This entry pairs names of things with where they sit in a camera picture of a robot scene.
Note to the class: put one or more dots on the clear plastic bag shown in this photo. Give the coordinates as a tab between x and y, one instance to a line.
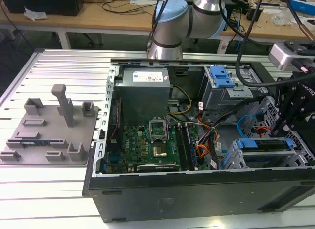
283	18

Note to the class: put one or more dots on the grey drive cage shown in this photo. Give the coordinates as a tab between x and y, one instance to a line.
221	98

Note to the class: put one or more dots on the CPU socket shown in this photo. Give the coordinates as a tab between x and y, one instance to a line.
159	151

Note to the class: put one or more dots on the green motherboard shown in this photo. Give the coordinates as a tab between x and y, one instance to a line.
137	145

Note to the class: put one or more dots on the blue cage latch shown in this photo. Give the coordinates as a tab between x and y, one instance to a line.
221	77

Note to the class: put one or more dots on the black PC case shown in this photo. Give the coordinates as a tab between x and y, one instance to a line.
172	199

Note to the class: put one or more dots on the grey disk bay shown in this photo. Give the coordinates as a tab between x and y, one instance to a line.
237	158

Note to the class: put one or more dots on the installed RAM stick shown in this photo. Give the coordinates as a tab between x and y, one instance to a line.
192	147

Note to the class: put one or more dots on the wooden desk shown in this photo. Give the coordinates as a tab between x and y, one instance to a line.
98	19

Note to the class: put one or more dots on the black RAM slot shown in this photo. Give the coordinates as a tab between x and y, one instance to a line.
182	147

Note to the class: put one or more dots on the grey power supply unit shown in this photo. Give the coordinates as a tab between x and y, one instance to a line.
142	96

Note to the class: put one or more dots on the black box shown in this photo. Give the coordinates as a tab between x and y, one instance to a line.
41	2

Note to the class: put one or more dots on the black graphics card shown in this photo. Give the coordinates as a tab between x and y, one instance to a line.
157	168

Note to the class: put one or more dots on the RAM stick on rack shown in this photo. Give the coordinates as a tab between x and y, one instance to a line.
37	142

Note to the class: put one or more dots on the white crumpled plastic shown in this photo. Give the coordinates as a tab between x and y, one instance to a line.
34	14

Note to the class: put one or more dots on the grey parts rack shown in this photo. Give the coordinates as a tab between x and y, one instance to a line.
49	140

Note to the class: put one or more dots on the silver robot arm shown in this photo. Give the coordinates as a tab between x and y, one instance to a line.
172	24

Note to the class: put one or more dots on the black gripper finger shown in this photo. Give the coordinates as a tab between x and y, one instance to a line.
296	124
282	101

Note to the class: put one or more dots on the small black device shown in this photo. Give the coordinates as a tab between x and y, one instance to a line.
253	13

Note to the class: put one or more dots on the blue cardboard box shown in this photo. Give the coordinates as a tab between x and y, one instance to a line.
304	6

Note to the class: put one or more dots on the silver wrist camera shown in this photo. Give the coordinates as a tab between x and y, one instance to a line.
280	56

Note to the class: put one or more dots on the hard disk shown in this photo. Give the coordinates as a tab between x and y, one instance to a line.
247	143

